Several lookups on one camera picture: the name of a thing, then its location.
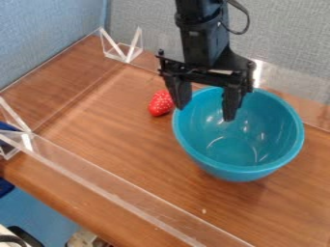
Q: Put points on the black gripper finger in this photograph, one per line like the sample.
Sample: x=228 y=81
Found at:
x=181 y=90
x=233 y=97

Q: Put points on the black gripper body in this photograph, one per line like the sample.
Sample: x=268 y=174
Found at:
x=210 y=63

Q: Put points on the red strawberry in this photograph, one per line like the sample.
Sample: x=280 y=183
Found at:
x=161 y=104

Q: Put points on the blue plastic bowl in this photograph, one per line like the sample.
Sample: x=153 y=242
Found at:
x=248 y=148

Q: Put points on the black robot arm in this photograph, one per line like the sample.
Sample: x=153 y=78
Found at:
x=206 y=7

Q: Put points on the clear acrylic back barrier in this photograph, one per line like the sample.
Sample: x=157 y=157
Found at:
x=306 y=92

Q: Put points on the clear acrylic barrier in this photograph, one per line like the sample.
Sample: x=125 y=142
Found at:
x=114 y=207
x=306 y=92

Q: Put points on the clear acrylic front barrier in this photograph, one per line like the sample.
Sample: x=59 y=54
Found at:
x=114 y=207

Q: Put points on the black white object below table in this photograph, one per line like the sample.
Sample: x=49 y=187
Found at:
x=15 y=237

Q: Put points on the clear acrylic corner bracket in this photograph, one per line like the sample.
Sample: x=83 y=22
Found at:
x=123 y=52

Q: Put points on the clear acrylic left bracket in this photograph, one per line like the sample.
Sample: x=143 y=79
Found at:
x=14 y=129

